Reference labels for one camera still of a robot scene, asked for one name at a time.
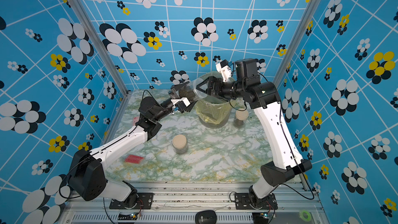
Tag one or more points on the jar with wooden lid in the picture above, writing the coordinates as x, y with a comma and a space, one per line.
180, 144
241, 116

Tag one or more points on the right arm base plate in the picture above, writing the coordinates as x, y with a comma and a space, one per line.
249, 201

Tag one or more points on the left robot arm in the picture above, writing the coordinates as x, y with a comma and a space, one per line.
87, 171

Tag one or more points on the pink card package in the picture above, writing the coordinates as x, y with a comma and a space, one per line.
135, 120

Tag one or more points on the small red packet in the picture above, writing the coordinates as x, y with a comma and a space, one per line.
133, 159

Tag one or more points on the right circuit board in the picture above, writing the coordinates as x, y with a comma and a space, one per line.
260, 218

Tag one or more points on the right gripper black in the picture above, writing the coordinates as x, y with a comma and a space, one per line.
214, 82

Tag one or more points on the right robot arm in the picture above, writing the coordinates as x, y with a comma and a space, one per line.
245, 81

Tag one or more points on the green tape roll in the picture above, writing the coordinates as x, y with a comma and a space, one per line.
305, 216

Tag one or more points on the left circuit board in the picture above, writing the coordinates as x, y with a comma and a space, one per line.
128, 217

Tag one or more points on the clear plastic tea jar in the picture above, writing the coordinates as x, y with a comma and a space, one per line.
192, 95

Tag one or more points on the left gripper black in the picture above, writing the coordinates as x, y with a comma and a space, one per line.
174, 89

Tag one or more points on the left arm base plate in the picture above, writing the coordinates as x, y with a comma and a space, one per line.
137, 201

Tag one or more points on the circuit board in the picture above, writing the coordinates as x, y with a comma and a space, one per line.
260, 218
128, 217

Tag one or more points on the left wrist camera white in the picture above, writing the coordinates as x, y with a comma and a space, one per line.
180, 105

